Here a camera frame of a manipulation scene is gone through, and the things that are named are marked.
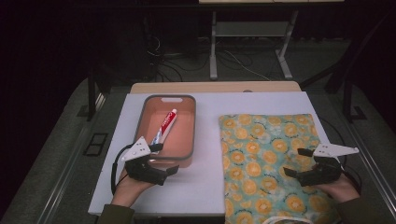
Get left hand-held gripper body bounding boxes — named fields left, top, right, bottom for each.
left=121, top=135, right=169, bottom=187

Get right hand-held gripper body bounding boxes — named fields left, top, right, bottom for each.
left=298, top=143, right=360, bottom=187

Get red and white toothpaste tube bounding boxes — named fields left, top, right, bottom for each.
left=150, top=108, right=178, bottom=147

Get orange plastic basin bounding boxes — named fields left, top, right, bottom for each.
left=132, top=94, right=197, bottom=169

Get orange-print cloth bag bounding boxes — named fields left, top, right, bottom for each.
left=219, top=113, right=341, bottom=224

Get person's right hand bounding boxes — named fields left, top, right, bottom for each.
left=316, top=173, right=361, bottom=204

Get person's left hand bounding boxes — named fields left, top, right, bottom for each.
left=111, top=169, right=156, bottom=208

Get white board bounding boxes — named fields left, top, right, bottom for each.
left=88, top=91, right=332, bottom=217

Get wooden table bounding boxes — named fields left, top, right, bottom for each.
left=130, top=81, right=303, bottom=95

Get black slanted stand bar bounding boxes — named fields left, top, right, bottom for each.
left=299, top=17, right=391, bottom=94

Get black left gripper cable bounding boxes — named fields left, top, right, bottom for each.
left=110, top=143, right=134, bottom=196

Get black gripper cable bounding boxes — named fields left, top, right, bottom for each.
left=339, top=154, right=364, bottom=194
left=110, top=143, right=134, bottom=196

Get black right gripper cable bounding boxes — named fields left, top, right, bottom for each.
left=339, top=154, right=364, bottom=194

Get aluminium floor rail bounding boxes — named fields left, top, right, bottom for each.
left=344, top=118, right=396, bottom=214
left=36, top=92, right=107, bottom=224

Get black floor socket frame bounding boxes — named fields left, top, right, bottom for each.
left=82, top=133, right=109, bottom=158

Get black upright post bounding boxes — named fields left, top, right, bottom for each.
left=342, top=77, right=368, bottom=124
left=86, top=66, right=97, bottom=122

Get black floor cables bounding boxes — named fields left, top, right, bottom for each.
left=146, top=34, right=213, bottom=82

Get white floor cable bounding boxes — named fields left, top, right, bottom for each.
left=223, top=49, right=273, bottom=82

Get grey metal desk frame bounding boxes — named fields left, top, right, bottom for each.
left=209, top=10, right=299, bottom=81

